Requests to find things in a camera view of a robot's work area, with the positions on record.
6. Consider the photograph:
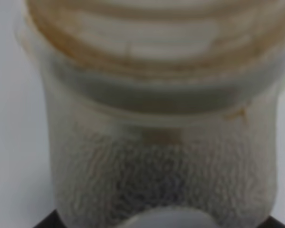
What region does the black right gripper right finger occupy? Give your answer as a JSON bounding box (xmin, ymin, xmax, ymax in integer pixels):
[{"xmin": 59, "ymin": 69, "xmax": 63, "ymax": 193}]
[{"xmin": 263, "ymin": 216, "xmax": 285, "ymax": 228}]

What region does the clear plastic drink bottle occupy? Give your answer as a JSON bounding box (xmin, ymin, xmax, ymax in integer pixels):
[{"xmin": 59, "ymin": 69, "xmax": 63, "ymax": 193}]
[{"xmin": 17, "ymin": 0, "xmax": 285, "ymax": 228}]

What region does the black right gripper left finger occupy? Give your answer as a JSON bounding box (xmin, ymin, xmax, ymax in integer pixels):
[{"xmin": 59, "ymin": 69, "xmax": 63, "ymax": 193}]
[{"xmin": 34, "ymin": 210, "xmax": 66, "ymax": 228}]

